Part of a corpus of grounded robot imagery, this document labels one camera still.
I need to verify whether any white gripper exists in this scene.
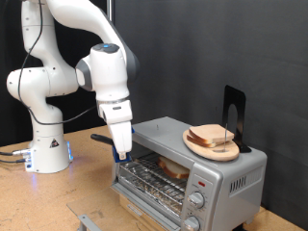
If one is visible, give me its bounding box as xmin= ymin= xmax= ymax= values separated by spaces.
xmin=107 ymin=120 xmax=134 ymax=161

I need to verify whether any spatula with blue grip block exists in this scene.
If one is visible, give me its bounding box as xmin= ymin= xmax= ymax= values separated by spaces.
xmin=90 ymin=133 xmax=139 ymax=165

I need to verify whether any glass oven door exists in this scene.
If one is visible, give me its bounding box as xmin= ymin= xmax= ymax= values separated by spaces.
xmin=66 ymin=187 xmax=181 ymax=231

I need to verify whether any silver oven knob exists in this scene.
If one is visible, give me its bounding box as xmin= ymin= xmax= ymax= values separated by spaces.
xmin=182 ymin=215 xmax=201 ymax=231
xmin=187 ymin=191 xmax=206 ymax=210

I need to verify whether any silver toaster oven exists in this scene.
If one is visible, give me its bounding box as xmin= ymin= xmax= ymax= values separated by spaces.
xmin=110 ymin=115 xmax=269 ymax=231

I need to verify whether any aluminium foil crumb tray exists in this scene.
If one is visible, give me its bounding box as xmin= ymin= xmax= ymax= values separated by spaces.
xmin=123 ymin=172 xmax=185 ymax=216

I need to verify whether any round wooden board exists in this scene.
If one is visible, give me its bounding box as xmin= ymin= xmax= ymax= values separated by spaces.
xmin=182 ymin=129 xmax=241 ymax=163

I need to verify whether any thin metal pin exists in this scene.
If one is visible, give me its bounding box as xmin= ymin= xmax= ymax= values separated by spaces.
xmin=223 ymin=123 xmax=228 ymax=152

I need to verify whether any black metal bookend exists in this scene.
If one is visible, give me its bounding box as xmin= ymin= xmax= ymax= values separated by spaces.
xmin=221 ymin=85 xmax=253 ymax=154

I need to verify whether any vertical metal pole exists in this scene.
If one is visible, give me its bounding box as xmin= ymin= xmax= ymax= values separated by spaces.
xmin=106 ymin=0 xmax=115 ymax=23

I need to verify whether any wire oven rack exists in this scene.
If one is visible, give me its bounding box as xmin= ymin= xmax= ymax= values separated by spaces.
xmin=118 ymin=153 xmax=191 ymax=210

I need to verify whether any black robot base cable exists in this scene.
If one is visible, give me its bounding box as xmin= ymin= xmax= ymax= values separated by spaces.
xmin=0 ymin=158 xmax=27 ymax=165
xmin=0 ymin=149 xmax=31 ymax=157

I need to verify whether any black camera cable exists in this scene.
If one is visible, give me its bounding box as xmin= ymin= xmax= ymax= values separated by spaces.
xmin=17 ymin=0 xmax=99 ymax=126

